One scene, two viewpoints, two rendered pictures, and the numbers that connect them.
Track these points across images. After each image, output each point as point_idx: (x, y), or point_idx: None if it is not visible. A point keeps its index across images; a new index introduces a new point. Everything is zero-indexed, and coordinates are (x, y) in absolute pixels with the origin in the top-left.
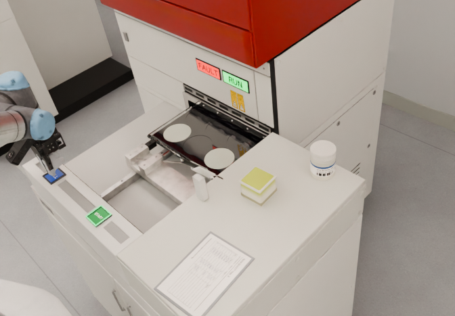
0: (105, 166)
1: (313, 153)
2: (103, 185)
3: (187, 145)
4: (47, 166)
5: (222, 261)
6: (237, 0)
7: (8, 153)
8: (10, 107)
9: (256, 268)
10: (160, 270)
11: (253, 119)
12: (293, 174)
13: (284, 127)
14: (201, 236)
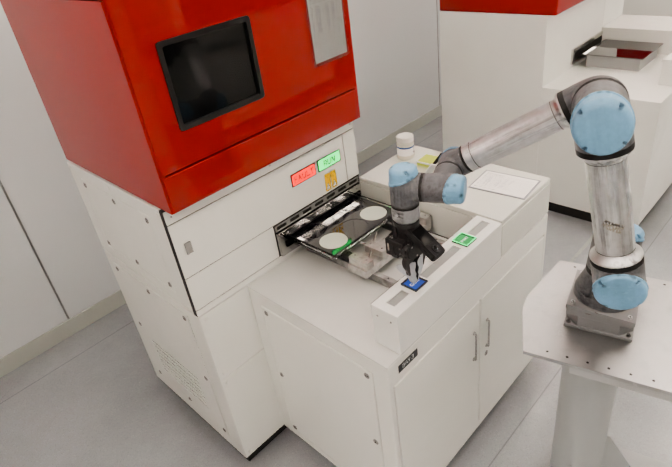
0: (356, 307)
1: (409, 138)
2: None
3: (353, 231)
4: (423, 258)
5: (492, 179)
6: (347, 67)
7: (434, 251)
8: (445, 161)
9: (493, 169)
10: (508, 200)
11: (343, 184)
12: None
13: None
14: (473, 190)
